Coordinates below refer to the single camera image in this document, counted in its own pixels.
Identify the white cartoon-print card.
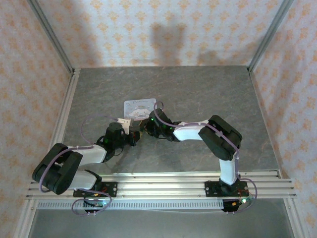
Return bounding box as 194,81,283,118
123,98,158,119

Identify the grey stone-pattern table mat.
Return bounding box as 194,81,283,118
56,65,282,175

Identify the small circuit board green LED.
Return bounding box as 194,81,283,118
231,197,255,207
93,199,111,208

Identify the narrow aluminium frame rail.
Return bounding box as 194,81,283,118
94,169,282,180

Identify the aluminium side frame rail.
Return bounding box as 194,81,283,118
13,68,81,238

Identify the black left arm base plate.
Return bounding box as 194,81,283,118
73,181,118,198

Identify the wide aluminium mounting rail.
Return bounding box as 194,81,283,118
26,178,297,199

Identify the grey slotted cable duct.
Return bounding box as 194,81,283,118
37,200,225,211

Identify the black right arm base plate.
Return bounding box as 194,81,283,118
205,181,249,198

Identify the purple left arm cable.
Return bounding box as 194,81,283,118
39,114,119,217

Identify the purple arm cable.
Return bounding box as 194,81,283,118
39,114,119,217
153,101,260,215

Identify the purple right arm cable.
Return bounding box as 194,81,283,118
153,101,260,215

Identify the aluminium frame post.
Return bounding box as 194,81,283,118
26,0,76,75
247,0,296,73

